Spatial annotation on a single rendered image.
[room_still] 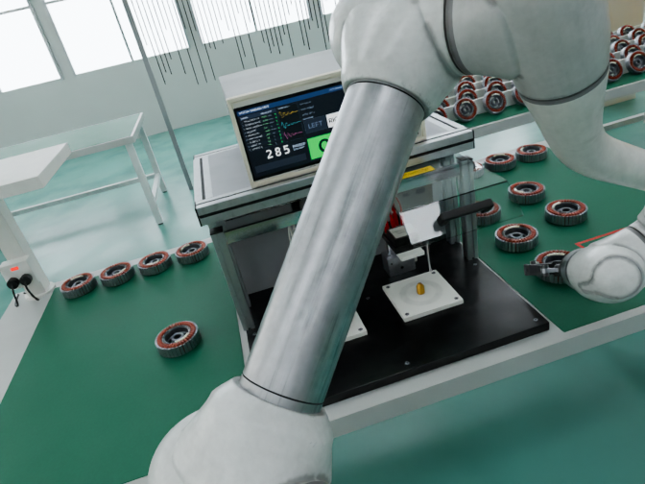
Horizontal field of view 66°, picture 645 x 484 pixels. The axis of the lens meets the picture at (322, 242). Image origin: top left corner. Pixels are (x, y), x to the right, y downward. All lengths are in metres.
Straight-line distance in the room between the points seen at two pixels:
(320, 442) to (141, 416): 0.71
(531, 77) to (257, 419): 0.46
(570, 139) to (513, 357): 0.56
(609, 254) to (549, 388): 1.22
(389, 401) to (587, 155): 0.60
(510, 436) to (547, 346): 0.84
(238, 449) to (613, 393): 1.74
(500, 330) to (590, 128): 0.58
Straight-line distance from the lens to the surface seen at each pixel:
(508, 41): 0.58
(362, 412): 1.04
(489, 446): 1.92
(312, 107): 1.13
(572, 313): 1.24
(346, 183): 0.55
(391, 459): 1.90
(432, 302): 1.21
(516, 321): 1.17
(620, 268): 0.94
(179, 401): 1.20
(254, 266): 1.38
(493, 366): 1.11
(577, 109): 0.65
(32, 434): 1.35
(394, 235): 1.22
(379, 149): 0.57
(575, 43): 0.58
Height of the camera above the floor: 1.51
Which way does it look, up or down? 28 degrees down
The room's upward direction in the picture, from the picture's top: 13 degrees counter-clockwise
